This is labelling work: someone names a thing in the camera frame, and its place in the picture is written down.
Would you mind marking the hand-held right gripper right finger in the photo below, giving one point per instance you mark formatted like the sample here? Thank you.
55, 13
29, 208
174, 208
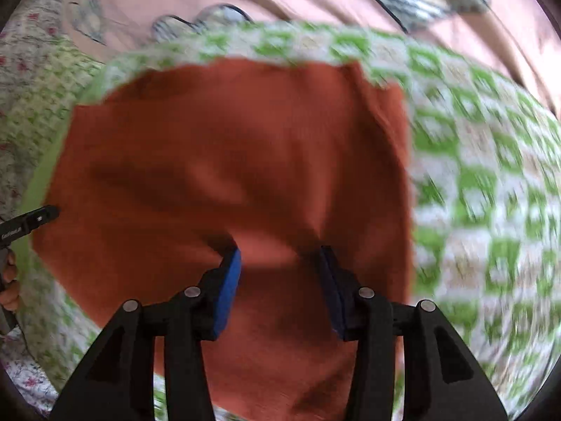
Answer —
331, 291

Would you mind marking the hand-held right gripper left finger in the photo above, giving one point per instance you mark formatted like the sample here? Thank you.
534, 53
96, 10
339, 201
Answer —
228, 289

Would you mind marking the orange knit sweater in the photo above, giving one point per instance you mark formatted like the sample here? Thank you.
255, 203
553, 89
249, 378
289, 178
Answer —
219, 162

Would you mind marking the person's left hand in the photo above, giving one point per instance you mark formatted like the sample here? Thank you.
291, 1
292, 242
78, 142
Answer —
12, 294

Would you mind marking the green small-check pillow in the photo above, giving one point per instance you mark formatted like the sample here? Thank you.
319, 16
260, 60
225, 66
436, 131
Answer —
57, 87

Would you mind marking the green checked blanket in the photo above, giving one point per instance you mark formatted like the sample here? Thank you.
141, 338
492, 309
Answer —
482, 184

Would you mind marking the white floral bedsheet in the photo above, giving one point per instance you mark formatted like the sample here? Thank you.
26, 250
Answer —
30, 8

